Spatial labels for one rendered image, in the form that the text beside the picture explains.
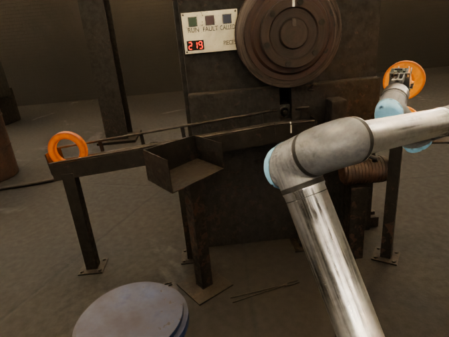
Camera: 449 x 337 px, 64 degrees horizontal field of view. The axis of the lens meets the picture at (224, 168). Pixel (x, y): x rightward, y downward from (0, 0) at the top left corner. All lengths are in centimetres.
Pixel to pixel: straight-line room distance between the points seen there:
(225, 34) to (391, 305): 142
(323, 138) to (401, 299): 113
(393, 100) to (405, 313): 90
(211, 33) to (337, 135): 109
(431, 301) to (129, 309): 128
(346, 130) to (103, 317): 82
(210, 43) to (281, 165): 101
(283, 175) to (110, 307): 64
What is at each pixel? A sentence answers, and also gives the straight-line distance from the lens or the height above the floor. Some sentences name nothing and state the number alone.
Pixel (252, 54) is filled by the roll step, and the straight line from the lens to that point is 167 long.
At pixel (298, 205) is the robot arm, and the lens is 91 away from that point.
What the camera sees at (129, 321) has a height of 43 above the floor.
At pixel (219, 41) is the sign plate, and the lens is 180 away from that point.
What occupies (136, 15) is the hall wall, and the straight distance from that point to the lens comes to 787.
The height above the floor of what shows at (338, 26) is 113.
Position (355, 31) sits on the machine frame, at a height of 109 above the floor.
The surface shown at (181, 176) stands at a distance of 153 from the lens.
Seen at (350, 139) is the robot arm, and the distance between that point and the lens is 85.
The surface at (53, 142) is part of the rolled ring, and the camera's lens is 190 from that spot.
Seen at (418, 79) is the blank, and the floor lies 91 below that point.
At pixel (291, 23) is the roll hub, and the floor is 115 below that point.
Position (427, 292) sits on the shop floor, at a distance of 191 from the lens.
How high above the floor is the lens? 116
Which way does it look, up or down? 21 degrees down
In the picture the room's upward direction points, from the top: 5 degrees counter-clockwise
